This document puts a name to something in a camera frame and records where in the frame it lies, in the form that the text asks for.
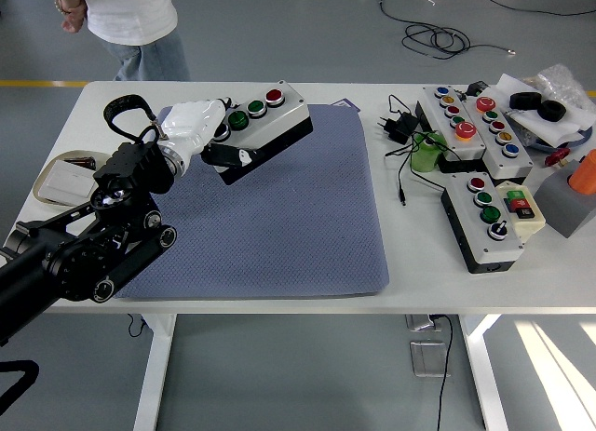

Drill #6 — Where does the person's hand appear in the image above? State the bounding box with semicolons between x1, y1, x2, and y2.
61;5;89;35

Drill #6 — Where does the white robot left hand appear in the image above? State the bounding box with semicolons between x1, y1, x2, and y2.
156;97;267;169

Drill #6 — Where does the grey four-button control box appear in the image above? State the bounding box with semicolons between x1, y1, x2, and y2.
211;80;314;186
440;171;526;275

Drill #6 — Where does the five-button box orange-ringed stop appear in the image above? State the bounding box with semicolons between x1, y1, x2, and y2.
415;85;488;174

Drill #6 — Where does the five-button box plain red stop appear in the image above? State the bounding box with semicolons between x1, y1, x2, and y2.
460;87;535;181

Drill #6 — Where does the person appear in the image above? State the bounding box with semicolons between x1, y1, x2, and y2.
53;0;192;83

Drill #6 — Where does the small dark brown item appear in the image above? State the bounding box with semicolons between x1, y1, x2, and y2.
63;156;98;171

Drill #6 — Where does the blue-grey textured mat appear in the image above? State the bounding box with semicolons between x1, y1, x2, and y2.
114;103;390;302

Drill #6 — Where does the purple card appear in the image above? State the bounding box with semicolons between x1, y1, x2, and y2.
329;98;363;114

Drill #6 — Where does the beige oval tray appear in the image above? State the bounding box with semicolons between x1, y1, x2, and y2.
32;150;114;208

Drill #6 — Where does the black power adapter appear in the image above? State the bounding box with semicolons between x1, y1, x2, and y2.
377;112;420;146

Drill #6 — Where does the green plastic bottle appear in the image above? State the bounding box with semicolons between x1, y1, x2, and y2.
411;130;449;174

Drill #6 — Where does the white table leg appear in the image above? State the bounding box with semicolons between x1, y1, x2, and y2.
458;313;511;431
132;313;178;431

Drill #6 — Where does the silver box under table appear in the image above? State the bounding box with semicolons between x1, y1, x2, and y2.
404;313;443;332

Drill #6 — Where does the silver floor socket box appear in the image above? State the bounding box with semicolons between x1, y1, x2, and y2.
409;340;452;379

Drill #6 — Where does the red valve knob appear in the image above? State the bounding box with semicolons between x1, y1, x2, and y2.
544;146;572;168

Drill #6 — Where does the clear bubble wrap bag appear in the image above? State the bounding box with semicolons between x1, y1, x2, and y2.
525;63;595;120

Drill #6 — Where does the grey plastic block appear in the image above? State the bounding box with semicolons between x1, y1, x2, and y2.
533;158;596;239

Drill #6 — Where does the orange cylinder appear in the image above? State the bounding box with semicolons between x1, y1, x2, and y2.
567;148;596;195

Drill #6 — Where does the short black cable loop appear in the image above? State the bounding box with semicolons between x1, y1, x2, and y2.
126;313;148;338

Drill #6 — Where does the black adapter cord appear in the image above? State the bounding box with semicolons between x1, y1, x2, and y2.
384;94;462;207

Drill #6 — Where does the black foam ring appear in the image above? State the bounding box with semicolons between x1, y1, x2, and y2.
508;91;542;111
537;100;568;123

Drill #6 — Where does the coiled black floor cable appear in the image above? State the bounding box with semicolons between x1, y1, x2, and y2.
379;0;517;61

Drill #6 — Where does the black hanging cable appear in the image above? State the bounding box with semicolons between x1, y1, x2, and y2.
430;313;455;431

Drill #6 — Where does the blue round ring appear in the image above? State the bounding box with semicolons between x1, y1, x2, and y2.
530;126;595;154

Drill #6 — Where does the cream green-red push switch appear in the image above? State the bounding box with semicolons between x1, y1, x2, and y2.
494;180;547;244

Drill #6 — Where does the long black floor cable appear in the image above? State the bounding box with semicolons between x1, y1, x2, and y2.
465;0;596;18

